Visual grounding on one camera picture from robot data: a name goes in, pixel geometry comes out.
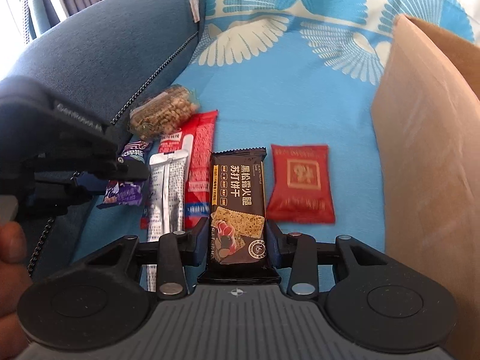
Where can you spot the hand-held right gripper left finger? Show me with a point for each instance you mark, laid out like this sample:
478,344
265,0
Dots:
200,240

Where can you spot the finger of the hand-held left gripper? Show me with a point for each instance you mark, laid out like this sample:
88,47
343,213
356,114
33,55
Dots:
131,168
92,184

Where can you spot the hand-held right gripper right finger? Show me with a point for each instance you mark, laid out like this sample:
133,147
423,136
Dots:
272,243

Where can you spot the purple snack packet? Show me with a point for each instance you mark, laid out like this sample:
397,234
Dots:
127,193

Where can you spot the dark brown cracker packet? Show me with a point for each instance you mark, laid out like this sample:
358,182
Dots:
236,202

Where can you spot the brown cardboard box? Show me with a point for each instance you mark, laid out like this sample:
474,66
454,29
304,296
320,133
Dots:
431,138

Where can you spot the person's left hand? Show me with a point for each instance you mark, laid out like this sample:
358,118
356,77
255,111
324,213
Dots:
11,288

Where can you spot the silver sachet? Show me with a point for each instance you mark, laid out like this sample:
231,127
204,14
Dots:
165,195

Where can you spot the clear granola packet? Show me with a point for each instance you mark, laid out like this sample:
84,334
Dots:
161,116

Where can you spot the square red snack packet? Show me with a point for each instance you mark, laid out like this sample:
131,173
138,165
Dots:
300,183

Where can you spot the long red snack packet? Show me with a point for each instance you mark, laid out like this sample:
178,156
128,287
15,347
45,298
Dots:
200,165

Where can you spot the blue zippered cushion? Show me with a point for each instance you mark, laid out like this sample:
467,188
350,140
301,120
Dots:
93,63

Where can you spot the blue fan-print bedsheet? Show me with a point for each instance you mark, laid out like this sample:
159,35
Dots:
262,101

